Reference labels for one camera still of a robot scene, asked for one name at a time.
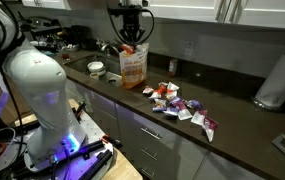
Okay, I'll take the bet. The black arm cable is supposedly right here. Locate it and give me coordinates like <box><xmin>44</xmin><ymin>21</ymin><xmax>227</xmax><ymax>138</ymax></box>
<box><xmin>0</xmin><ymin>0</ymin><xmax>28</xmax><ymax>161</ymax></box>

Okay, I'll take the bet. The maroon white snack sachet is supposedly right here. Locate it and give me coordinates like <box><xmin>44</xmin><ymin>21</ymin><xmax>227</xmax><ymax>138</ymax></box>
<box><xmin>190</xmin><ymin>109</ymin><xmax>208</xmax><ymax>127</ymax></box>
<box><xmin>201</xmin><ymin>116</ymin><xmax>220</xmax><ymax>143</ymax></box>
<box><xmin>176</xmin><ymin>101</ymin><xmax>193</xmax><ymax>121</ymax></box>

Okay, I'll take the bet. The chrome faucet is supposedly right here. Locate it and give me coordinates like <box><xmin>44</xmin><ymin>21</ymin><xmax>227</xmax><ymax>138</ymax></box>
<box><xmin>99</xmin><ymin>41</ymin><xmax>121</xmax><ymax>58</ymax></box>

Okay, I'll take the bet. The metal drawer handle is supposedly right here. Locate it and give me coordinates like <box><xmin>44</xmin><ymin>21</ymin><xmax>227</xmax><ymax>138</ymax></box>
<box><xmin>140</xmin><ymin>126</ymin><xmax>161</xmax><ymax>141</ymax></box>
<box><xmin>140</xmin><ymin>148</ymin><xmax>159</xmax><ymax>162</ymax></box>
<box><xmin>140</xmin><ymin>167</ymin><xmax>156</xmax><ymax>180</ymax></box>

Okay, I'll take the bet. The metal paper towel holder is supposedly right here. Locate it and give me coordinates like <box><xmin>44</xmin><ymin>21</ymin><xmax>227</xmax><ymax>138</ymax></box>
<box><xmin>250</xmin><ymin>96</ymin><xmax>284</xmax><ymax>113</ymax></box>

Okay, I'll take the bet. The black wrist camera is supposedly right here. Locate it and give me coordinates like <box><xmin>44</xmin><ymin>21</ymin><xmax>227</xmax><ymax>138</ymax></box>
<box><xmin>107</xmin><ymin>6</ymin><xmax>144</xmax><ymax>17</ymax></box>

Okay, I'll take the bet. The dark dish rack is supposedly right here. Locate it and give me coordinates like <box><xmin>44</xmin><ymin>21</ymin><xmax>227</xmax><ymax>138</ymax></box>
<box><xmin>17</xmin><ymin>14</ymin><xmax>64</xmax><ymax>45</ymax></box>

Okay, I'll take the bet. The dark kitchen appliance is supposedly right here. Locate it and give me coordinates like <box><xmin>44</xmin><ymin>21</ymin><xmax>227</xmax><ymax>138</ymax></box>
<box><xmin>69</xmin><ymin>24</ymin><xmax>92</xmax><ymax>52</ymax></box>

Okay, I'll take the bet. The white orange snack bag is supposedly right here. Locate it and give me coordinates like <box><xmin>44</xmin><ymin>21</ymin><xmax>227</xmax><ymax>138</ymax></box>
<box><xmin>118</xmin><ymin>42</ymin><xmax>150</xmax><ymax>90</ymax></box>

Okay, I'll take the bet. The purple white snack sachet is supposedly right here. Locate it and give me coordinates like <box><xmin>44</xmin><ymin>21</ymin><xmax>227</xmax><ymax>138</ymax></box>
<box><xmin>185</xmin><ymin>99</ymin><xmax>204</xmax><ymax>111</ymax></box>
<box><xmin>162</xmin><ymin>107</ymin><xmax>180</xmax><ymax>118</ymax></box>
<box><xmin>152</xmin><ymin>98</ymin><xmax>168</xmax><ymax>113</ymax></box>
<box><xmin>168</xmin><ymin>96</ymin><xmax>182</xmax><ymax>107</ymax></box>

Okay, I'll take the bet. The orange white snack sachet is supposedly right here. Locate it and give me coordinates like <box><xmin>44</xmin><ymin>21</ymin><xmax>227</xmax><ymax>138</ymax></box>
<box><xmin>120</xmin><ymin>43</ymin><xmax>136</xmax><ymax>55</ymax></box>
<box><xmin>166</xmin><ymin>81</ymin><xmax>180</xmax><ymax>92</ymax></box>
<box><xmin>148</xmin><ymin>83</ymin><xmax>168</xmax><ymax>100</ymax></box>
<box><xmin>165</xmin><ymin>89</ymin><xmax>178</xmax><ymax>101</ymax></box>
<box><xmin>142</xmin><ymin>85</ymin><xmax>155</xmax><ymax>96</ymax></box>

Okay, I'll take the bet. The black clamp bar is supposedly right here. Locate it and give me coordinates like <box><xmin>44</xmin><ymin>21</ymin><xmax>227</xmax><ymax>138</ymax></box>
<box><xmin>78</xmin><ymin>149</ymin><xmax>114</xmax><ymax>180</ymax></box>
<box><xmin>66</xmin><ymin>139</ymin><xmax>107</xmax><ymax>159</ymax></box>

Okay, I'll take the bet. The white bowl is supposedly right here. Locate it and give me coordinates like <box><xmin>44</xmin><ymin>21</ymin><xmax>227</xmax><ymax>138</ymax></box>
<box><xmin>87</xmin><ymin>60</ymin><xmax>107</xmax><ymax>77</ymax></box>

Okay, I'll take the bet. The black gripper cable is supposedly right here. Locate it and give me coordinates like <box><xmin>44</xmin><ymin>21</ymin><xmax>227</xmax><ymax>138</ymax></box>
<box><xmin>106</xmin><ymin>2</ymin><xmax>125</xmax><ymax>43</ymax></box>
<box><xmin>141</xmin><ymin>7</ymin><xmax>156</xmax><ymax>45</ymax></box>

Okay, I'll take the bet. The small spice bottle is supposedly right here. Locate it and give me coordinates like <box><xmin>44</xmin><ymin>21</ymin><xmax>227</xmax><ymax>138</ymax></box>
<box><xmin>167</xmin><ymin>58</ymin><xmax>179</xmax><ymax>78</ymax></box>

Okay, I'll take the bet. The white wall outlet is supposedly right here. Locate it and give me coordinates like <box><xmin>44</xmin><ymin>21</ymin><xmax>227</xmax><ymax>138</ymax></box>
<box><xmin>178</xmin><ymin>39</ymin><xmax>196</xmax><ymax>58</ymax></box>

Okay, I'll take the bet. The stainless steel sink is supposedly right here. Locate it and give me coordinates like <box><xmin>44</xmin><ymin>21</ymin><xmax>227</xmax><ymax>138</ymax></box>
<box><xmin>64</xmin><ymin>53</ymin><xmax>123</xmax><ymax>89</ymax></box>

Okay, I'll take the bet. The white upper cabinet door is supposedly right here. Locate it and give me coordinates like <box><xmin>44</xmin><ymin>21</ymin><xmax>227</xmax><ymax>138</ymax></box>
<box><xmin>229</xmin><ymin>0</ymin><xmax>285</xmax><ymax>31</ymax></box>
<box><xmin>141</xmin><ymin>0</ymin><xmax>232</xmax><ymax>23</ymax></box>
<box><xmin>21</xmin><ymin>0</ymin><xmax>72</xmax><ymax>11</ymax></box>

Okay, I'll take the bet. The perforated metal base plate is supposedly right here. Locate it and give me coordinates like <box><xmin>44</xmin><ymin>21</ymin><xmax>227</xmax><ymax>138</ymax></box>
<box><xmin>24</xmin><ymin>112</ymin><xmax>115</xmax><ymax>180</ymax></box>

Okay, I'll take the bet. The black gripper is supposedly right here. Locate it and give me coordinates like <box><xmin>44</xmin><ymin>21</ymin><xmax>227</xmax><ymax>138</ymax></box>
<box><xmin>119</xmin><ymin>14</ymin><xmax>147</xmax><ymax>47</ymax></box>

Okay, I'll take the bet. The small white cup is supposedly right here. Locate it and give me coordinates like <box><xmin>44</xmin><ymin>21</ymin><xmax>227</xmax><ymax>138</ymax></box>
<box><xmin>89</xmin><ymin>72</ymin><xmax>101</xmax><ymax>81</ymax></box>

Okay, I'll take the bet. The white paper towel roll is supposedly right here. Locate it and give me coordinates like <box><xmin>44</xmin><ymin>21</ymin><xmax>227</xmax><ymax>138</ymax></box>
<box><xmin>255</xmin><ymin>53</ymin><xmax>285</xmax><ymax>108</ymax></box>

